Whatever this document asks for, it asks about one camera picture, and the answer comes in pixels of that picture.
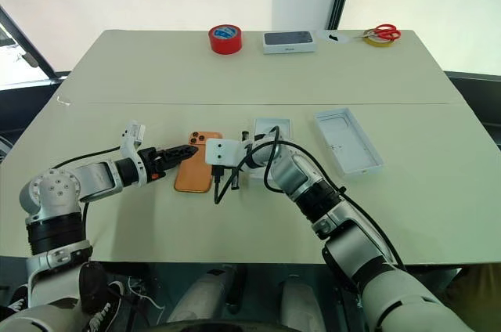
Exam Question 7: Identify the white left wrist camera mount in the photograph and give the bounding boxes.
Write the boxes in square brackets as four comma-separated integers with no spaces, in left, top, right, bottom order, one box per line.
[118,120,147,165]

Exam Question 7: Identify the black sneaker with white stripes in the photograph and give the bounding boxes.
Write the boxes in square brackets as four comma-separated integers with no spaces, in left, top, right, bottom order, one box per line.
[77,261,152,332]

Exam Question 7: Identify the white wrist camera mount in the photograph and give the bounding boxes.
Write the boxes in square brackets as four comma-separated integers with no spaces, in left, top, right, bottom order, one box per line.
[118,120,147,165]
[205,138,247,167]

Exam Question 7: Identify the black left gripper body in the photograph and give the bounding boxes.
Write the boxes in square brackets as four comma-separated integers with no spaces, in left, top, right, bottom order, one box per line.
[136,147,167,185]

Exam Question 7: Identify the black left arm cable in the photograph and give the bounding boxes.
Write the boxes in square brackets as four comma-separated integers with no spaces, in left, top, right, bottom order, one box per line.
[50,146,123,240]

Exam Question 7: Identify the black slanted frame bar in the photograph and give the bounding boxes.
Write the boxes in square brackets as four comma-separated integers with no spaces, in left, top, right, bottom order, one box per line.
[0,5,72,88]

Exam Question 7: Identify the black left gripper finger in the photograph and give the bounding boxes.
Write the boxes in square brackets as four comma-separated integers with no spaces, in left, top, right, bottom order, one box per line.
[157,155,193,171]
[157,145,199,162]

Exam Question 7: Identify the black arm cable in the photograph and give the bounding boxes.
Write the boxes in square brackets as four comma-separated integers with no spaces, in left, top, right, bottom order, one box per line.
[213,124,406,270]
[50,146,123,240]

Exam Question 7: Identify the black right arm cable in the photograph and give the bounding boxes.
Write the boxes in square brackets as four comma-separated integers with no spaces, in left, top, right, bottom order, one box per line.
[213,124,406,270]

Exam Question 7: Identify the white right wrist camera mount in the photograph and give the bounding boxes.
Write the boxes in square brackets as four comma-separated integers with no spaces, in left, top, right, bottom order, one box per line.
[205,138,247,167]

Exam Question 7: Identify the yellow tape roll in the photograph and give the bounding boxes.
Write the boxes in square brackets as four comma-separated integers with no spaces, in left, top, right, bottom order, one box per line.
[365,35,393,48]

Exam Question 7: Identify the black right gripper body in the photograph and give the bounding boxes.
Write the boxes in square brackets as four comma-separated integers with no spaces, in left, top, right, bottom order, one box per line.
[211,163,244,177]

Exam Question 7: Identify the orange smartphone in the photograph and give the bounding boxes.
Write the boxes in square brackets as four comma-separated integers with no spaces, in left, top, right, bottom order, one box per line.
[173,131,225,194]

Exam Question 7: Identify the red handled scissors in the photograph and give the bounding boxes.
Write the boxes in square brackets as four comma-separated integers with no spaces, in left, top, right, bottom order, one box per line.
[357,23,402,42]

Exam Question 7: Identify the white phone box base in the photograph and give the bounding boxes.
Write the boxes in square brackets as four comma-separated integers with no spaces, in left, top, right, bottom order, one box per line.
[248,117,295,182]

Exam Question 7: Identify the closed white phone box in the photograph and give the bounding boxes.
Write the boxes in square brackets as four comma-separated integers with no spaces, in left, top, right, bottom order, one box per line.
[261,30,319,56]

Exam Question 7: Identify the white rounded robot leg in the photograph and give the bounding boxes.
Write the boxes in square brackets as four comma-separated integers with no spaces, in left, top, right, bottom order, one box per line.
[167,264,237,325]
[278,275,327,332]

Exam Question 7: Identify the red tape roll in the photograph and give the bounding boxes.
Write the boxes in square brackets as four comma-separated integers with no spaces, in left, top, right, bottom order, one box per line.
[207,23,243,56]

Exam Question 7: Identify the white phone box lid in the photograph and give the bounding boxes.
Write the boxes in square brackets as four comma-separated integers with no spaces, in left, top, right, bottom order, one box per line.
[313,106,385,179]

